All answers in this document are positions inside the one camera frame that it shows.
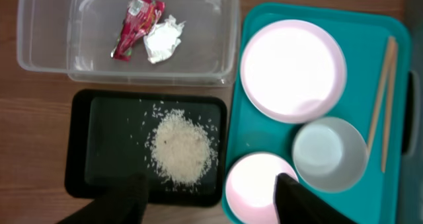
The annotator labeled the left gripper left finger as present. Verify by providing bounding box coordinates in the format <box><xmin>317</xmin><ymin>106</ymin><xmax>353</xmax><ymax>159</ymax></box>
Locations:
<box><xmin>59</xmin><ymin>174</ymin><xmax>149</xmax><ymax>224</ymax></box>

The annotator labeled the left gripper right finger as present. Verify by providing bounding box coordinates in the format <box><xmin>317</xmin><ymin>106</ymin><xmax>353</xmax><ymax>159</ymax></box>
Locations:
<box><xmin>274</xmin><ymin>173</ymin><xmax>354</xmax><ymax>224</ymax></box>

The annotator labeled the pink small bowl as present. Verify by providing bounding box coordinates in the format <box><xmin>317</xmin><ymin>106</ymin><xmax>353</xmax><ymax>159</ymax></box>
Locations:
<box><xmin>225</xmin><ymin>152</ymin><xmax>298</xmax><ymax>223</ymax></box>

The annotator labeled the grey bowl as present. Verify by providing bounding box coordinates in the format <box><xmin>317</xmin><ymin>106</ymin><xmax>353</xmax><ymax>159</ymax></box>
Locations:
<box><xmin>292</xmin><ymin>117</ymin><xmax>369</xmax><ymax>193</ymax></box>

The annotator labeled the white plate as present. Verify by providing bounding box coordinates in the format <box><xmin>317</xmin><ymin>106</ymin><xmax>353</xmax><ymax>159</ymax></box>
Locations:
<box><xmin>240</xmin><ymin>19</ymin><xmax>347</xmax><ymax>124</ymax></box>

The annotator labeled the white tissue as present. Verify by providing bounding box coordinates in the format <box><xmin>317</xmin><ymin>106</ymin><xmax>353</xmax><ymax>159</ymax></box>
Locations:
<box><xmin>143</xmin><ymin>15</ymin><xmax>185</xmax><ymax>64</ymax></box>

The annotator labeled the wooden chopstick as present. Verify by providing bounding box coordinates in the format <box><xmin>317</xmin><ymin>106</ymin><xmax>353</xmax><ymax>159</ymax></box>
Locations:
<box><xmin>367</xmin><ymin>36</ymin><xmax>397</xmax><ymax>153</ymax></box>
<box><xmin>381</xmin><ymin>38</ymin><xmax>398</xmax><ymax>173</ymax></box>

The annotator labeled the red snack wrapper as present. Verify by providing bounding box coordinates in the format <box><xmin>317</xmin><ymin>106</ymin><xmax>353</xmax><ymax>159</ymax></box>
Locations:
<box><xmin>111</xmin><ymin>0</ymin><xmax>165</xmax><ymax>61</ymax></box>

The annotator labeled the grey dishwasher rack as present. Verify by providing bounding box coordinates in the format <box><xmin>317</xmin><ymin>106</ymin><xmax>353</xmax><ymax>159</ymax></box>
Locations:
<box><xmin>397</xmin><ymin>0</ymin><xmax>422</xmax><ymax>223</ymax></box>

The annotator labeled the pile of rice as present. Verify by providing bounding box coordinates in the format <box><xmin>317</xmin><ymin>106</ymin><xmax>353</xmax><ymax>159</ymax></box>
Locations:
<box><xmin>127</xmin><ymin>100</ymin><xmax>219</xmax><ymax>194</ymax></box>

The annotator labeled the black tray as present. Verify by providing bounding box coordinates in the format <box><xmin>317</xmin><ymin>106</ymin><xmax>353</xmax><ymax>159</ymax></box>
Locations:
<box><xmin>65</xmin><ymin>89</ymin><xmax>227</xmax><ymax>207</ymax></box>

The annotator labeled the clear plastic bin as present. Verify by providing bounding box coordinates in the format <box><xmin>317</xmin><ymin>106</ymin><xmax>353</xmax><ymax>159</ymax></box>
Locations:
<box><xmin>17</xmin><ymin>0</ymin><xmax>240</xmax><ymax>87</ymax></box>

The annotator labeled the teal serving tray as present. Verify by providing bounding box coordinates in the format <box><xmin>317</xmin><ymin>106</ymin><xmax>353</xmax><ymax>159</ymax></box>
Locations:
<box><xmin>225</xmin><ymin>3</ymin><xmax>412</xmax><ymax>223</ymax></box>

